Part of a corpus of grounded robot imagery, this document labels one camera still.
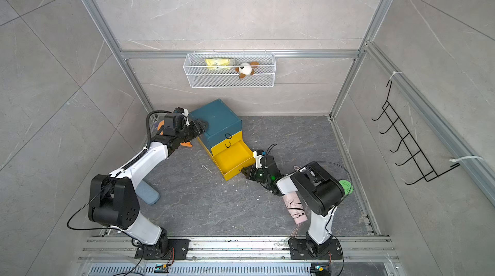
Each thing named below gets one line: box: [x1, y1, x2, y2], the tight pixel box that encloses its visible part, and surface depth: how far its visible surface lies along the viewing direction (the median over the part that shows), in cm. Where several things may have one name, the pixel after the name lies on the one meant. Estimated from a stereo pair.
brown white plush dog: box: [234, 61, 260, 81], surface depth 88 cm
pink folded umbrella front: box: [282, 190, 308, 225], surface depth 83 cm
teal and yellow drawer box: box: [188, 98, 256, 181], surface depth 92 cm
